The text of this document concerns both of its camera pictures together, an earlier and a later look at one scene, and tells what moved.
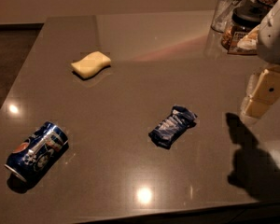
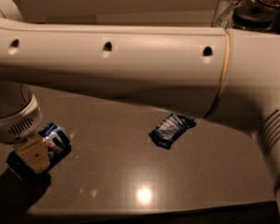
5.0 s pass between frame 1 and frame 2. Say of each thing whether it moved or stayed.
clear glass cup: stayed
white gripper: moved
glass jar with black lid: stayed
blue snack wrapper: stayed
